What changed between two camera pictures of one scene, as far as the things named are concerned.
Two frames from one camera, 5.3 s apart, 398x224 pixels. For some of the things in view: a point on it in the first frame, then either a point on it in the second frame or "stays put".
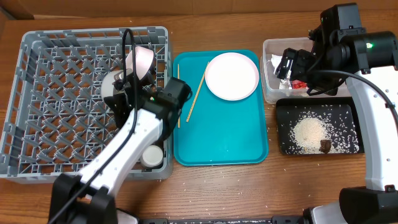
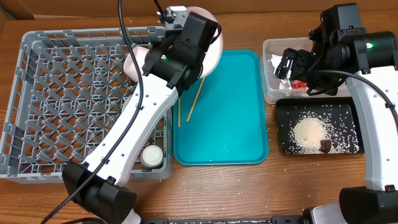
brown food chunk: [325, 145] stays put
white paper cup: [152, 156] stays put
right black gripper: [286, 66] stays put
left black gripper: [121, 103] → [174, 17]
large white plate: [232, 76] → [213, 55]
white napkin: [283, 84] stays put
